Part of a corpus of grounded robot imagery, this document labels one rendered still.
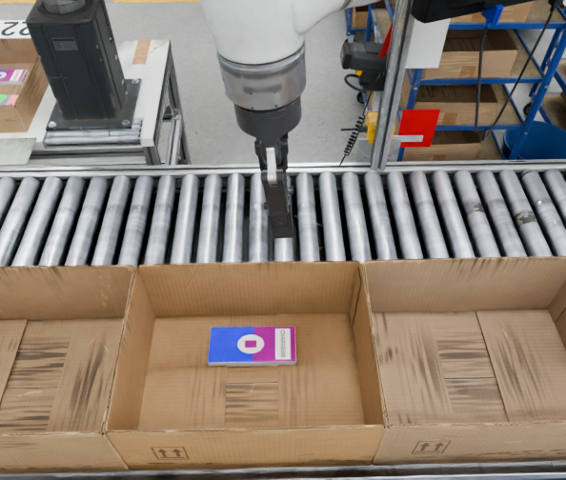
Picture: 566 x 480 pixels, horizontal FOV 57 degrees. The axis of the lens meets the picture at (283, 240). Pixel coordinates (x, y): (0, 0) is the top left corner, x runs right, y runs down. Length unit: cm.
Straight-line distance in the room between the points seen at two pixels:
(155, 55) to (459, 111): 112
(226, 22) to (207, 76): 280
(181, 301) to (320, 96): 226
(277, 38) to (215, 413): 65
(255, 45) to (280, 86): 5
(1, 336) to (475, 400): 88
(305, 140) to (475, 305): 186
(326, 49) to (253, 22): 306
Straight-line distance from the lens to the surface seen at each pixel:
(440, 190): 152
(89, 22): 160
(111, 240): 141
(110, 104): 173
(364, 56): 136
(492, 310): 112
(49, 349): 110
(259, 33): 51
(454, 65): 196
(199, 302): 101
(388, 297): 102
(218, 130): 289
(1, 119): 181
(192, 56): 351
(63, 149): 176
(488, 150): 237
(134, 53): 208
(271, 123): 58
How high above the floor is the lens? 177
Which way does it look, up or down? 50 degrees down
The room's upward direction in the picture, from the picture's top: straight up
